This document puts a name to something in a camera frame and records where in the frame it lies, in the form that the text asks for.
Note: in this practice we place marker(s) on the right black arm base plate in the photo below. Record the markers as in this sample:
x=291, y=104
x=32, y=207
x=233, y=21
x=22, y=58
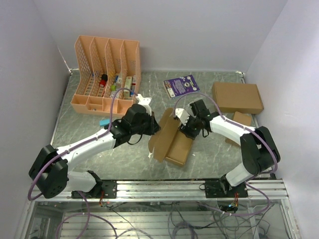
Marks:
x=213, y=189

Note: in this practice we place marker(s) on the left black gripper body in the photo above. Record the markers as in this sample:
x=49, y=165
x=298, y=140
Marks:
x=146, y=125

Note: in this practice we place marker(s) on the white green carton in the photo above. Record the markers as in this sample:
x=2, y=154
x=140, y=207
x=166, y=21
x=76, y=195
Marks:
x=128, y=84

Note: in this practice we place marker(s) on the aluminium rail frame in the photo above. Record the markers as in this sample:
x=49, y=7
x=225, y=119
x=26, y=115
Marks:
x=188, y=190

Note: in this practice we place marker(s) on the blue block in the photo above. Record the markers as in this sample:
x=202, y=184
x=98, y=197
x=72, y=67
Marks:
x=104, y=122

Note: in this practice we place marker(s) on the red black bottle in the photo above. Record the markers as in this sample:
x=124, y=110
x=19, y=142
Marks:
x=103, y=80

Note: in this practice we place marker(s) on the large folded cardboard box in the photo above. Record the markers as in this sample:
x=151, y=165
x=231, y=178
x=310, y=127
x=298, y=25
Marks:
x=237, y=97

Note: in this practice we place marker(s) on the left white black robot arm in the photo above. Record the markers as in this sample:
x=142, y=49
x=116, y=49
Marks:
x=53, y=170

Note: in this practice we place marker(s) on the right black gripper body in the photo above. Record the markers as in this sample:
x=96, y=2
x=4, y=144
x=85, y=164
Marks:
x=192, y=127

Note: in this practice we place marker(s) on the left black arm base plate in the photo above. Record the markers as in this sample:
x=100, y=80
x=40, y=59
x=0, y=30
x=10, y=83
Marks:
x=106, y=189

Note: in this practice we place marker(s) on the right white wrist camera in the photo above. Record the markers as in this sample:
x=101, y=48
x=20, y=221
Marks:
x=182, y=115

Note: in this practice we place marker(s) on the brown cardboard box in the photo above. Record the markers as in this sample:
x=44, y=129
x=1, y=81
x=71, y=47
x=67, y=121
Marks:
x=169, y=144

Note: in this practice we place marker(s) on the purple book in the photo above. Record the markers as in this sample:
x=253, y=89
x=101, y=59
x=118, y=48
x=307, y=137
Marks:
x=180, y=86

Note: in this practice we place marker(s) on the pink plastic file organizer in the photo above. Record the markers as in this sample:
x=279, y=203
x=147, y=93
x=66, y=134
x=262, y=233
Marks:
x=118, y=59

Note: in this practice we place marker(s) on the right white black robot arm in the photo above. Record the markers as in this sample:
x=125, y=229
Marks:
x=258, y=149

